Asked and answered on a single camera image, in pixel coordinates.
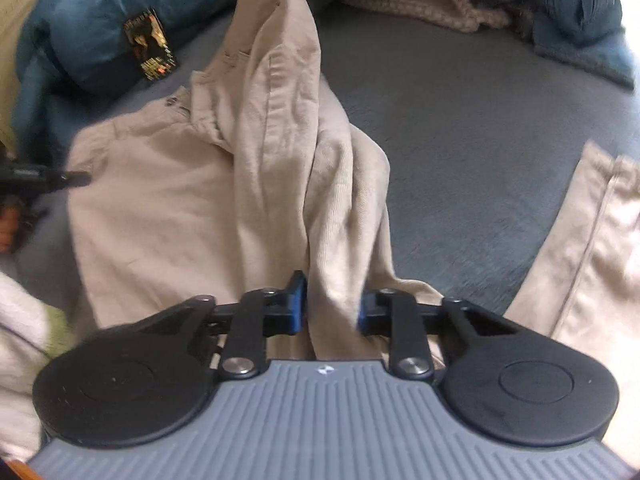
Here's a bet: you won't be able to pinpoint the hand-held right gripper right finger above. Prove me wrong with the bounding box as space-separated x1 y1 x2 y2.
356 287 521 381

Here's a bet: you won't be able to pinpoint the blue padded jacket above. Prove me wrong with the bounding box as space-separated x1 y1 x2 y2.
10 0 246 156

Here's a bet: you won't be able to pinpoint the blue jeans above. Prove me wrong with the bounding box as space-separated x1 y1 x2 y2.
445 0 636 91

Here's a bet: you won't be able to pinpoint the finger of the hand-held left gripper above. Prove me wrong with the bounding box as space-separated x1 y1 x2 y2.
47 169 93 188

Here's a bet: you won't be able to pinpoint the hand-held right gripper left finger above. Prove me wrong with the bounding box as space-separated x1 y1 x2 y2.
132 270 307 380

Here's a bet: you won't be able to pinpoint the person's left hand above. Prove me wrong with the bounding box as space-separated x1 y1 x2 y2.
0 201 23 254

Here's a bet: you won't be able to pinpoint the white and green cloth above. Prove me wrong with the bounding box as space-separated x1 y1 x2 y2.
0 272 96 461

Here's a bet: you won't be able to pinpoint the beige pants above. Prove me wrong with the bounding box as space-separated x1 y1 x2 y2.
65 0 640 363

